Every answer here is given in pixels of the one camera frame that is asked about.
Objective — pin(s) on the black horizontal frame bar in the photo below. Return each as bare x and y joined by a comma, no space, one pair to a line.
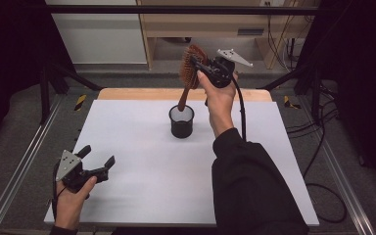
111,9

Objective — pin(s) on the aluminium floor rail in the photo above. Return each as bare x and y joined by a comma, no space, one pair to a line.
19,169
342,182

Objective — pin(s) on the black curtain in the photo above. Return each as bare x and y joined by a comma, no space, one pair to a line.
365,81
9,65

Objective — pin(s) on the white cabinet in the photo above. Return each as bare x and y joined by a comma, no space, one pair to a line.
101,39

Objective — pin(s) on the white table sheet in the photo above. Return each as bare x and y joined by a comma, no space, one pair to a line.
143,196

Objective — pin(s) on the brown wooden hairbrush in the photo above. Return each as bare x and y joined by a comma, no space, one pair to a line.
187,75

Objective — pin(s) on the light wooden desk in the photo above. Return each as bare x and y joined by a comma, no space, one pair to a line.
176,24

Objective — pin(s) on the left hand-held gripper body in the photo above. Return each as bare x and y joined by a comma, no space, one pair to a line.
68,164

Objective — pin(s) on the black mesh cup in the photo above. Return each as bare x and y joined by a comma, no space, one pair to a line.
181,127

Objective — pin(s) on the person's right hand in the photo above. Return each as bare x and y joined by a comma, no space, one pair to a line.
220,104

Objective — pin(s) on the black metal stand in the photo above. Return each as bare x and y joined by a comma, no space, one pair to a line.
315,98
44,98

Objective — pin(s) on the person's left hand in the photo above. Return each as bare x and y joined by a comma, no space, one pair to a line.
67,209

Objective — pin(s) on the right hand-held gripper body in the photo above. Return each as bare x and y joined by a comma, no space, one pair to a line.
222,73

